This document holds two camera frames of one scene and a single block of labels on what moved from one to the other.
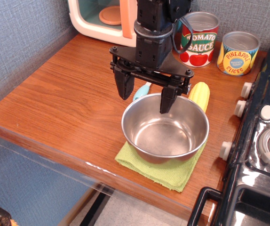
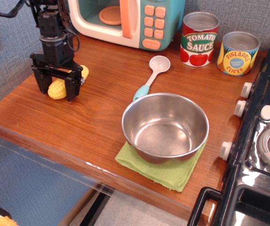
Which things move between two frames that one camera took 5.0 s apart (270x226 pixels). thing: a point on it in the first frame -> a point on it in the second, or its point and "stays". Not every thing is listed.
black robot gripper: x=152 y=58 -> x=58 y=59
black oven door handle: x=205 y=194 stays
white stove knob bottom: x=225 y=149 stays
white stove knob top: x=246 y=89 stays
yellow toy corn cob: x=200 y=93 -> x=57 y=89
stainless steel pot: x=160 y=138 stays
